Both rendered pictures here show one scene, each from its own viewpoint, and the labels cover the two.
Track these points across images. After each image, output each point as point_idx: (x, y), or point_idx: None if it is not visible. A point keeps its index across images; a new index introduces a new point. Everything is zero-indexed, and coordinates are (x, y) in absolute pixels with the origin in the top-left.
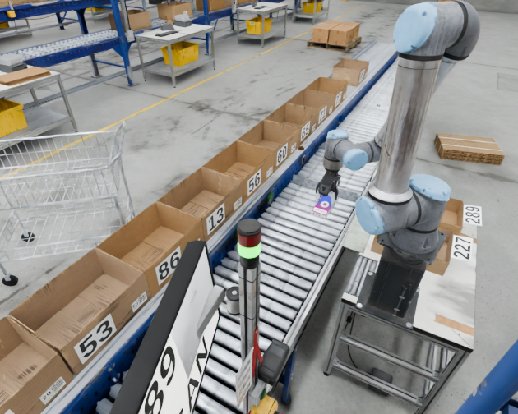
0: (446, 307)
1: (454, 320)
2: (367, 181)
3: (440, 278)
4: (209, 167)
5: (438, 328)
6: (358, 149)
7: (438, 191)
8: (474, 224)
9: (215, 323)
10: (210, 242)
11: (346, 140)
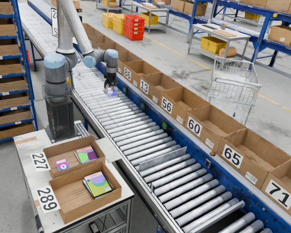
0: (33, 144)
1: (27, 142)
2: (158, 197)
3: None
4: (187, 93)
5: (32, 134)
6: (93, 48)
7: (48, 54)
8: (41, 187)
9: (76, 42)
10: (137, 89)
11: (104, 51)
